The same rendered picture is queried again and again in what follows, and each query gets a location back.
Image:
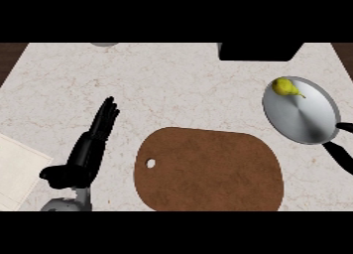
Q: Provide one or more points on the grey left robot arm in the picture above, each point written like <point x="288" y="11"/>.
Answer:
<point x="68" y="203"/>

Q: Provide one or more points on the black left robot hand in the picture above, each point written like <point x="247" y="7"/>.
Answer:
<point x="87" y="155"/>

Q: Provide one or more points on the black appliance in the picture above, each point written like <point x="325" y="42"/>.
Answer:
<point x="257" y="51"/>

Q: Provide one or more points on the yellow pear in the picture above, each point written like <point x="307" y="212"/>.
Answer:
<point x="284" y="87"/>

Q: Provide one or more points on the brown wooden cutting board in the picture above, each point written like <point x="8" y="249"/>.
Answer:
<point x="209" y="170"/>

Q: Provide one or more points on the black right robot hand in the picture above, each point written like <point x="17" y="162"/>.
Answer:
<point x="352" y="129"/>

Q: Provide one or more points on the pale beige placemat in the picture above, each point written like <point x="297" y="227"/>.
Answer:
<point x="18" y="172"/>

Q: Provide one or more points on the grey round object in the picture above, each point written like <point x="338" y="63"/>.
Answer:
<point x="104" y="44"/>

